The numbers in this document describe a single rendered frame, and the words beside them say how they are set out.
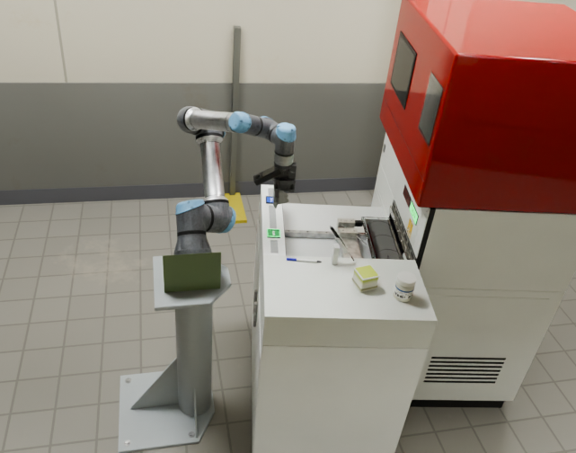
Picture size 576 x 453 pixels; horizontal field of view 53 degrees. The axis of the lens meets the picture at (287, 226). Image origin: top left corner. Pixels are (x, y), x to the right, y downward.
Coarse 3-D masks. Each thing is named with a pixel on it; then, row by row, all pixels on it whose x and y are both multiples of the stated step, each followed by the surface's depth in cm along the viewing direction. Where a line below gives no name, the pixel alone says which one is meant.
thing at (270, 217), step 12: (264, 192) 270; (264, 204) 262; (264, 216) 254; (276, 216) 255; (264, 228) 246; (276, 228) 247; (264, 240) 240; (276, 240) 241; (264, 252) 233; (276, 252) 235
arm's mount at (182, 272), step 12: (168, 264) 221; (180, 264) 223; (192, 264) 224; (204, 264) 225; (216, 264) 226; (168, 276) 225; (180, 276) 226; (192, 276) 227; (204, 276) 228; (216, 276) 230; (168, 288) 228; (180, 288) 229; (192, 288) 231; (204, 288) 232; (216, 288) 233
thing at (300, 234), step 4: (288, 232) 265; (292, 232) 265; (296, 232) 265; (300, 232) 265; (304, 232) 266; (308, 232) 266; (312, 232) 266; (316, 232) 266; (320, 232) 267; (324, 232) 267; (328, 232) 267; (336, 232) 268; (288, 236) 266; (292, 236) 266; (296, 236) 266; (300, 236) 267; (304, 236) 267; (308, 236) 267; (312, 236) 267; (316, 236) 267; (320, 236) 267; (324, 236) 267; (328, 236) 267; (332, 236) 268; (360, 236) 268; (364, 236) 268
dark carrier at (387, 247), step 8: (368, 224) 267; (376, 224) 267; (384, 224) 268; (392, 224) 268; (368, 232) 261; (376, 232) 262; (384, 232) 262; (392, 232) 263; (376, 240) 257; (384, 240) 257; (392, 240) 258; (376, 248) 252; (384, 248) 252; (392, 248) 253; (400, 248) 253; (376, 256) 247; (384, 256) 248; (392, 256) 248; (400, 256) 249
